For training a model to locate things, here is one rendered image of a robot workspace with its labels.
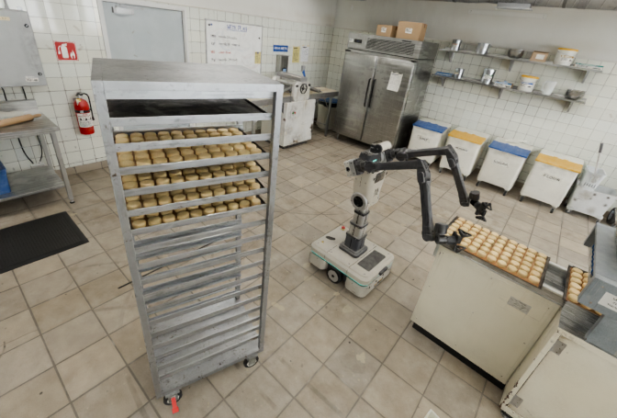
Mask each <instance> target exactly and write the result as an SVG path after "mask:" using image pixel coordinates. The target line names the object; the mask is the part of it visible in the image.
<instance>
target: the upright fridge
mask: <svg viewBox="0 0 617 418"><path fill-rule="evenodd" d="M438 47H439V43H432V42H426V41H418V40H405V39H398V38H390V37H384V36H377V35H369V34H362V33H355V32H349V39H348V44H347V48H348V49H347V50H345V54H344V61H343V67H342V77H341V83H340V89H339V94H338V101H337V107H336V112H335V119H334V124H333V130H332V132H334V133H337V138H336V139H337V140H338V139H339V138H338V137H339V134H341V135H344V136H346V137H349V138H352V139H355V140H358V141H361V142H364V143H367V144H370V145H371V144H372V143H376V144H379V143H381V141H382V142H384V141H390V142H391V144H392V147H391V149H398V148H400V149H402V148H404V147H405V148H406V147H407V146H409V139H410V136H411V133H412V129H413V125H412V124H413V123H414V122H416V121H417V120H418V118H419V114H420V112H421V106H422V102H423V99H424V96H425V93H426V89H427V86H428V83H429V80H430V76H431V73H432V67H433V65H434V60H435V57H436V53H437V51H438ZM391 72H396V73H402V74H403V75H402V78H401V82H400V85H399V89H398V91H397V92H396V91H392V90H388V89H387V86H388V83H389V79H390V75H391ZM376 141H377V142H376Z"/></svg>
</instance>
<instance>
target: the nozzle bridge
mask: <svg viewBox="0 0 617 418"><path fill-rule="evenodd" d="M593 244H594V252H593V253H594V255H593V258H594V260H593V263H594V264H593V272H592V274H593V275H592V274H591V273H590V272H591V270H592V269H591V265H592V263H591V260H592V258H591V257H592V250H593V249H592V246H593ZM583 245H585V246H587V247H589V248H590V250H589V275H588V284H587V285H586V286H585V287H584V288H583V289H582V291H581V292H580V293H579V295H578V302H579V303H581V304H583V305H585V306H587V307H589V308H591V309H593V310H595V311H597V312H599V313H601V316H600V317H599V318H598V320H597V321H596V322H595V323H594V324H593V325H592V327H591V328H590V329H589V330H588V332H587V333H586V334H585V335H584V341H586V342H587V343H589V344H591V345H594V346H596V347H598V348H599V349H600V350H602V351H604V352H606V353H608V354H609V355H611V356H614V357H616V356H617V246H616V229H615V228H613V227H610V226H608V225H605V224H602V223H599V222H597V223H596V224H595V226H594V227H593V229H592V230H591V232H590V233H589V235H588V236H587V238H586V239H585V241H584V243H583Z"/></svg>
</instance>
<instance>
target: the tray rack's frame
mask: <svg viewBox="0 0 617 418"><path fill-rule="evenodd" d="M275 83H279V82H277V81H275V80H273V79H271V78H269V77H266V76H264V75H262V74H260V73H257V72H255V71H253V70H251V69H249V68H246V67H244V66H238V65H230V64H212V63H194V62H160V61H143V60H124V59H107V58H93V60H92V71H91V85H92V89H93V94H94V99H95V107H96V111H97V116H98V120H99V125H100V129H101V133H102V138H103V143H104V147H105V152H106V157H107V164H108V169H109V173H110V178H111V182H112V187H113V191H114V196H115V200H116V205H117V209H118V217H119V222H120V227H121V230H122V235H123V240H124V244H125V249H126V254H127V258H128V262H129V271H130V275H131V279H132V284H133V288H134V293H135V298H136V301H137V306H138V311H139V316H140V324H141V328H142V332H143V337H144V342H145V346H146V350H147V355H148V359H149V364H150V369H151V376H152V381H153V386H154V390H155V395H156V399H157V400H158V399H160V398H161V397H163V396H165V399H167V398H168V401H169V403H171V402H172V400H170V398H171V397H173V396H174V395H175V396H176V397H175V400H178V395H177V393H179V392H180V389H181V388H183V387H185V386H188V385H190V384H192V383H194V382H196V381H198V380H201V379H202V378H205V377H207V376H210V375H212V374H214V373H216V372H218V371H221V370H222V369H224V368H226V367H230V366H232V365H234V364H236V363H238V362H241V361H242V360H244V359H247V361H249V366H250V365H252V364H254V363H255V361H256V357H257V356H258V353H259V351H260V350H259V348H258V339H256V340H254V341H251V342H249V343H248V344H245V345H242V346H239V347H237V348H235V349H232V350H230V351H229V352H226V353H224V354H222V355H219V356H216V357H213V358H211V359H209V360H207V361H205V362H203V363H200V364H198V365H196V366H193V367H191V368H189V369H186V370H184V371H182V372H179V373H177V374H175V375H172V376H171V377H169V378H165V379H163V380H159V376H161V375H162V374H165V373H167V372H169V371H172V370H174V369H176V368H179V367H182V366H184V365H186V364H189V363H191V362H193V361H196V360H198V359H199V358H202V357H204V356H208V355H210V354H213V353H215V352H217V351H219V350H221V349H224V348H226V347H228V346H231V345H234V344H237V343H238V342H241V341H243V340H245V339H248V338H250V337H252V336H255V335H256V334H257V333H256V331H254V332H252V333H248V334H245V335H244V336H241V337H239V338H237V339H234V340H232V341H229V342H227V343H226V344H223V345H219V346H217V347H214V348H212V349H210V350H207V351H206V352H203V353H201V354H199V355H196V356H192V357H190V358H188V359H186V360H184V361H181V362H179V363H176V364H174V365H172V366H169V367H166V368H164V369H162V370H159V371H158V369H157V366H159V365H161V364H164V363H166V362H169V361H171V360H173V359H176V358H177V357H180V356H184V355H186V354H189V353H191V352H194V351H196V350H198V349H200V348H202V347H205V346H207V345H211V344H214V343H216V342H218V341H220V340H223V339H225V338H228V337H230V336H233V335H234V334H236V333H240V332H243V331H245V330H248V329H250V328H253V325H252V323H249V324H247V325H244V326H242V327H240V328H238V329H235V330H233V331H230V332H227V333H224V334H222V335H219V336H217V337H214V338H212V339H209V340H207V341H205V342H203V343H200V344H198V345H194V346H191V347H189V348H186V349H185V350H182V351H180V352H177V353H175V354H172V355H170V356H167V357H164V358H162V359H159V360H155V356H157V355H159V354H161V353H164V352H166V351H169V350H172V349H174V348H176V347H178V346H181V345H185V344H188V343H190V342H193V341H195V340H197V339H199V338H202V337H204V336H207V335H210V334H212V333H215V332H218V331H220V330H223V329H226V328H228V327H231V326H232V325H235V324H237V323H240V322H244V321H247V320H249V319H250V318H249V316H248V314H247V315H244V316H242V317H240V318H237V319H235V320H232V321H229V322H225V323H222V324H221V325H218V326H216V327H213V328H210V329H208V330H205V331H203V332H201V333H196V334H194V335H191V336H189V337H186V338H184V339H182V340H179V341H176V342H174V343H171V344H169V345H165V346H163V347H160V348H157V349H155V350H153V345H155V344H158V343H160V342H163V341H165V340H168V339H171V338H173V337H176V336H178V335H180V334H183V333H187V332H190V331H193V330H195V329H197V328H200V327H203V326H205V325H208V324H211V323H213V322H217V321H219V320H222V319H225V318H227V317H230V316H232V315H234V314H237V313H240V312H243V311H245V308H244V306H240V307H238V308H235V309H233V310H230V311H225V312H223V313H221V314H218V315H215V316H213V317H210V318H207V319H205V320H202V321H200V322H195V323H192V324H190V325H187V326H185V327H182V328H180V329H177V330H174V331H171V332H169V333H165V334H162V335H159V336H157V337H154V338H151V333H155V332H158V331H160V330H162V329H165V328H168V327H171V326H174V325H176V324H178V323H181V322H186V321H189V320H191V319H194V318H196V317H199V316H202V315H204V314H207V313H210V312H212V311H217V310H219V309H222V308H225V307H228V306H230V305H233V304H235V303H238V302H241V299H235V298H232V299H227V300H224V301H222V302H219V303H216V304H213V305H210V306H207V307H205V308H203V309H200V310H197V311H192V312H189V313H187V314H184V315H181V316H178V317H175V318H172V319H170V320H168V321H165V322H160V323H157V324H154V325H152V326H149V321H148V319H150V317H149V315H148V316H147V311H146V309H148V307H147V305H146V306H145V301H144V297H143V292H142V289H143V288H144V287H143V285H141V282H140V278H141V273H139V268H138V264H139V261H137V258H136V254H135V248H134V243H133V241H135V238H134V236H132V234H131V228H130V224H129V214H128V210H127V205H126V200H125V195H124V190H123V186H122V181H121V175H120V171H119V166H118V157H117V152H116V147H115V142H114V137H113V132H112V130H114V127H111V122H110V117H109V113H108V107H107V99H106V94H105V91H215V92H276V86H277V84H275Z"/></svg>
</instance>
